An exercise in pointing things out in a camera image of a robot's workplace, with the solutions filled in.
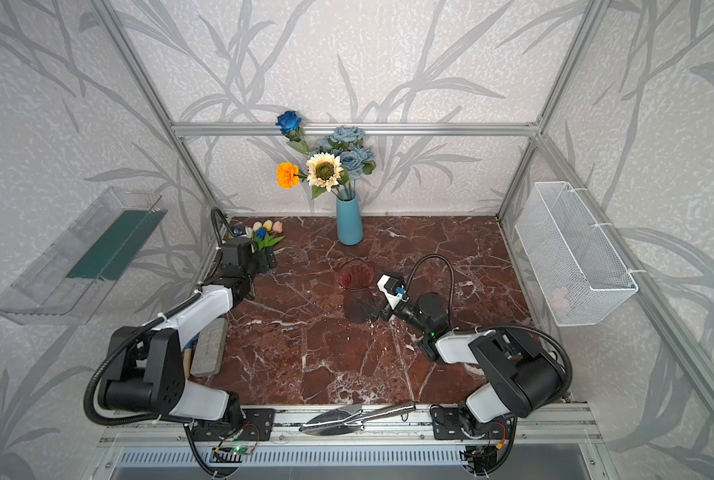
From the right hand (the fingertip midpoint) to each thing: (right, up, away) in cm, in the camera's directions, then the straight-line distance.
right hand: (371, 275), depth 80 cm
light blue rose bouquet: (-4, +34, +8) cm, 35 cm away
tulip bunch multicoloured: (-41, +12, +33) cm, 53 cm away
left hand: (-34, +9, +11) cm, 37 cm away
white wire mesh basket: (+42, +2, -19) cm, 47 cm away
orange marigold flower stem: (-23, +28, +2) cm, 36 cm away
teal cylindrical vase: (-8, +16, +21) cm, 28 cm away
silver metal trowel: (-5, -36, -5) cm, 37 cm away
